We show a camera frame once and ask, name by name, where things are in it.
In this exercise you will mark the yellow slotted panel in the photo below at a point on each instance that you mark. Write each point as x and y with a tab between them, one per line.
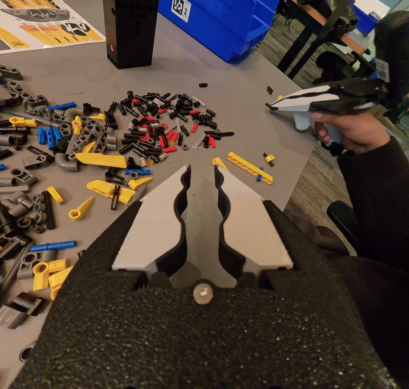
99	187

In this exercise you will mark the yellow holed beam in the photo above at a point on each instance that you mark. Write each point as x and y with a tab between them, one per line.
246	165
219	162

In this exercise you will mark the yellow connector black pin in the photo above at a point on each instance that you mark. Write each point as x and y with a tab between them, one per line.
265	154

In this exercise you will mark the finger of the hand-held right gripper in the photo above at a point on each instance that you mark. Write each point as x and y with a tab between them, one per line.
294	107
319	91

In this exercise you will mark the white box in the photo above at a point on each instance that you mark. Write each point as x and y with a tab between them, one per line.
372	0

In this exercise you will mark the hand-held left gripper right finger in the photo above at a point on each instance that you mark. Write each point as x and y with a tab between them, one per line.
252	232

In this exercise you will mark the black brick tower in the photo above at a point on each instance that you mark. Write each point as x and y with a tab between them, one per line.
131	27

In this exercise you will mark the pile of yellow grey bricks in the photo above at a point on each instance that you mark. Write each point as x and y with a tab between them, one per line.
92	130

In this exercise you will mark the person's black sweater torso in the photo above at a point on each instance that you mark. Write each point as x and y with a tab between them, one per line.
383	315

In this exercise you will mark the long blue axle pin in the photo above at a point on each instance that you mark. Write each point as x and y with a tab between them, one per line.
143	171

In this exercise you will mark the blue crate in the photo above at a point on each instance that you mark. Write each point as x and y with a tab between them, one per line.
367	21

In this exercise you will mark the blue storage bin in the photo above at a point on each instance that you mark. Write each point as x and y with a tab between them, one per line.
223	18

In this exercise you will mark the person's right hand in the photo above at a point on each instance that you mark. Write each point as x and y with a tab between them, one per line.
361	130

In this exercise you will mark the pile of black red pins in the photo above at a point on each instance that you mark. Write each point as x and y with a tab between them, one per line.
153	130

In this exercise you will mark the black axle connector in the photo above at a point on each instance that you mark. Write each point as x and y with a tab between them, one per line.
115	200

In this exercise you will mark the yellow black sticker sheet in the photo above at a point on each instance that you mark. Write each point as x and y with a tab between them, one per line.
48	11

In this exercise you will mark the grey straight tube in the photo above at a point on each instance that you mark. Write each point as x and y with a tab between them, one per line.
139	195

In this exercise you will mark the yellow tooth piece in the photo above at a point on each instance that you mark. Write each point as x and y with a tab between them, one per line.
80	213

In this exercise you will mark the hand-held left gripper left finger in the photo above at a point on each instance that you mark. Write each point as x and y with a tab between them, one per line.
150	229

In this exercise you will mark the black chair armrest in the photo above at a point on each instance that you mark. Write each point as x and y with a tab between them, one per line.
342	222

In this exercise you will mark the background wooden desk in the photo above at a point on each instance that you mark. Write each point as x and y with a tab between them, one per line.
298	46

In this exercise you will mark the black office chair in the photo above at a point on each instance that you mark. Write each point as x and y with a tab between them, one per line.
332	64

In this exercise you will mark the short blue pin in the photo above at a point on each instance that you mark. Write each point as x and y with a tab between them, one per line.
259	177

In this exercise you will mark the black bag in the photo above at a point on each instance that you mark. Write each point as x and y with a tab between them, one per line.
332	2

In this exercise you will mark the grey elbow pipe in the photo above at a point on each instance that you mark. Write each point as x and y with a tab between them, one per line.
64	165

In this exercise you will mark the yellow wedge piece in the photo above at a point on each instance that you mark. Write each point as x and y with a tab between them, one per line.
137	184

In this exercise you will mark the long yellow fairing panel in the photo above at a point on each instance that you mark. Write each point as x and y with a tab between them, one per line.
102	160

